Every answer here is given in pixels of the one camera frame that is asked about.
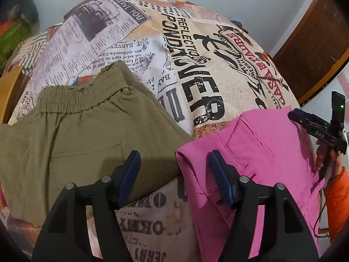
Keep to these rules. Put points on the orange jacket right sleeve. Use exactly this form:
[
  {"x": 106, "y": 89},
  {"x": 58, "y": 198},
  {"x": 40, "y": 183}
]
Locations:
[{"x": 336, "y": 194}]

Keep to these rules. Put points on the olive green pants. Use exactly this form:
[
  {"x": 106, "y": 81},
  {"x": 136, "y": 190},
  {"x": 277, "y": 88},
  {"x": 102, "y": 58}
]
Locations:
[{"x": 79, "y": 134}]

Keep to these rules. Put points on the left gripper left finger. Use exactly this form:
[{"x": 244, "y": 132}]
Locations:
[{"x": 64, "y": 235}]

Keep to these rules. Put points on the green fabric storage bag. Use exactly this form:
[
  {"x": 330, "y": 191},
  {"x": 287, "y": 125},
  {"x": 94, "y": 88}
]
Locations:
[{"x": 17, "y": 32}]

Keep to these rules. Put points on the blue grey backpack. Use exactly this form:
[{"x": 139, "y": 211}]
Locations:
[{"x": 239, "y": 24}]

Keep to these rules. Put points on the brown wooden door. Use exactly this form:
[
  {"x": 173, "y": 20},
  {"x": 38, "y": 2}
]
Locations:
[{"x": 315, "y": 51}]

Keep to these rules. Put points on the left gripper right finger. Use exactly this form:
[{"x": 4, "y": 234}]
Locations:
[{"x": 285, "y": 236}]

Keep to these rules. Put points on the bamboo lap desk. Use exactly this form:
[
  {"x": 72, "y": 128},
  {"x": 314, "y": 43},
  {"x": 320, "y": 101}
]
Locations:
[{"x": 9, "y": 87}]

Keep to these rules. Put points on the newspaper print bed quilt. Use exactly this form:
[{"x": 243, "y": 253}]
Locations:
[{"x": 245, "y": 75}]

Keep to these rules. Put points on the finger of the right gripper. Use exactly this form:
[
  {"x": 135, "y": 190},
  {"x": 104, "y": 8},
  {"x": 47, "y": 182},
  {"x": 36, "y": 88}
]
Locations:
[{"x": 301, "y": 117}]

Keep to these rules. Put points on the pink pants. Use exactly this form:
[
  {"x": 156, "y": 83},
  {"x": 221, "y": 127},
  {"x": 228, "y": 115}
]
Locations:
[{"x": 262, "y": 144}]

